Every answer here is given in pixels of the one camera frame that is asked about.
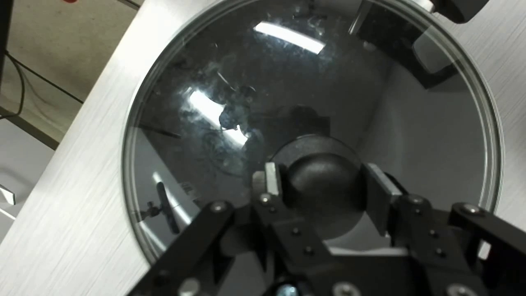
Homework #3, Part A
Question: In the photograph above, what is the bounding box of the glass lid black knob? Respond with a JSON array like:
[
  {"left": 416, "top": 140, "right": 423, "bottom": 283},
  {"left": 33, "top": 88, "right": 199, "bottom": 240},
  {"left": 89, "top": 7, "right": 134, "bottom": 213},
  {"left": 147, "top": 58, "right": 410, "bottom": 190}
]
[{"left": 120, "top": 0, "right": 503, "bottom": 268}]

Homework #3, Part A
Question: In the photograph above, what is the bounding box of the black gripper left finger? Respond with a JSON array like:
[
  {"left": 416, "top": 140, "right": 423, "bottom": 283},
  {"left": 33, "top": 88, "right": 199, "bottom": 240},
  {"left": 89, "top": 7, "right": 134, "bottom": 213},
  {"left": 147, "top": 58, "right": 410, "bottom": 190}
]
[{"left": 129, "top": 162, "right": 336, "bottom": 296}]

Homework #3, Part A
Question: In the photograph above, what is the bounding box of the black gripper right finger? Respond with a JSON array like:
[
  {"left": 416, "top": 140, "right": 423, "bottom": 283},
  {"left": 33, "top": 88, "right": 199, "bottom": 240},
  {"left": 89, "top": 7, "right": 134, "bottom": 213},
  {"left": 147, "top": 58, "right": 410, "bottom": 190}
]
[{"left": 360, "top": 162, "right": 526, "bottom": 296}]

